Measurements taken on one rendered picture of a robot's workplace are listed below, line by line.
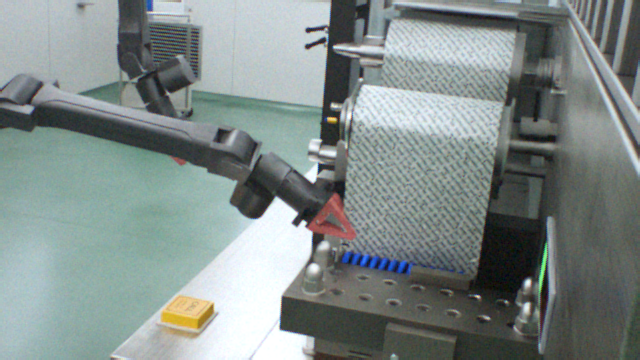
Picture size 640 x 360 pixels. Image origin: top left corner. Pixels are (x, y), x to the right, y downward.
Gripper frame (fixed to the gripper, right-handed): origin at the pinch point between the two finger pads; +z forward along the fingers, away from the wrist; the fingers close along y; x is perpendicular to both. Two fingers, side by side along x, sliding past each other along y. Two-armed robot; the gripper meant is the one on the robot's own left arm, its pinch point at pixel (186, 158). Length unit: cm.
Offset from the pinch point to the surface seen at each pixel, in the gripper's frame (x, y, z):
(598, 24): -83, -65, -2
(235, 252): -6.8, -15.4, 20.7
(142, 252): 118, 174, 54
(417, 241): -48, -41, 24
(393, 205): -46, -40, 17
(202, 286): -5.2, -33.2, 19.8
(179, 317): -7, -50, 19
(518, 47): -75, -16, 4
